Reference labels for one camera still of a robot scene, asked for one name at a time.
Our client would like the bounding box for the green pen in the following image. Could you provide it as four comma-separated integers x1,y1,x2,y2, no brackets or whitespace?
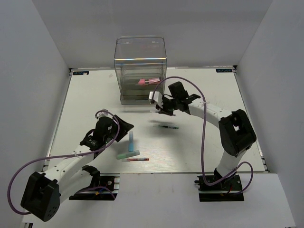
154,124,179,130

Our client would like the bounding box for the green highlighter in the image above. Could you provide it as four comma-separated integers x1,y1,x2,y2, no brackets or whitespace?
116,150,140,160

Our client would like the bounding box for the pink capped marker tube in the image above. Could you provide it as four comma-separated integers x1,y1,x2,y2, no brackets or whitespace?
135,77,161,86

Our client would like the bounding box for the red pen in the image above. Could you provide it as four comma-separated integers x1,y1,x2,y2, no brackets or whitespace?
122,158,150,162

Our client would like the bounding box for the clear acrylic drawer organizer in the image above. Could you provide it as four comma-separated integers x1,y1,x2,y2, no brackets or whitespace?
114,36,167,105

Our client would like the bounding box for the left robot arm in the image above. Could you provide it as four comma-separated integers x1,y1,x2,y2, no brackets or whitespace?
20,115,134,222

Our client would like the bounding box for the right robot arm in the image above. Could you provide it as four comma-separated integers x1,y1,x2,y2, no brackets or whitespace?
149,81,257,190

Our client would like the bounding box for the blue highlighter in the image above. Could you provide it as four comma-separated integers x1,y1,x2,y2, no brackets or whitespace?
128,131,134,152

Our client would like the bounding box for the right blue table label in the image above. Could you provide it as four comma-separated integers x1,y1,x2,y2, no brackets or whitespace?
216,68,233,73

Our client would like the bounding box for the blue table label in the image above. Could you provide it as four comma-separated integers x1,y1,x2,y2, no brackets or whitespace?
216,68,233,73
73,71,89,76

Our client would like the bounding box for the left blue table label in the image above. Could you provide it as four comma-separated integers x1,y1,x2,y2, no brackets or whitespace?
73,71,89,76

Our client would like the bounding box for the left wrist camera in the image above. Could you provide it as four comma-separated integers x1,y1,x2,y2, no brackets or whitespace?
95,109,109,120

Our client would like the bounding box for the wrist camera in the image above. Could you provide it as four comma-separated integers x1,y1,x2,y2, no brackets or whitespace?
149,91,162,105
95,109,109,120

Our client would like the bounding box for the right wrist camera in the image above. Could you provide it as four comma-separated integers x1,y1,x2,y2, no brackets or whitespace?
149,91,162,105

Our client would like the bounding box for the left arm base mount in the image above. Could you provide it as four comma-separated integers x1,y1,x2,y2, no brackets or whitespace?
69,174,120,201

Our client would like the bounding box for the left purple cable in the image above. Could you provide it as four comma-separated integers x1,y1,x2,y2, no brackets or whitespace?
7,109,121,216

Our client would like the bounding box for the purple cable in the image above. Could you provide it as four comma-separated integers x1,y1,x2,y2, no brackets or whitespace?
152,76,254,197
7,109,121,216

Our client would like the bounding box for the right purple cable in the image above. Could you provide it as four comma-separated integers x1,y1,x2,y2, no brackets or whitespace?
152,76,254,197

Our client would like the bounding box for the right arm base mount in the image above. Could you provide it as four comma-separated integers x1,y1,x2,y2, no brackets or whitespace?
194,175,244,202

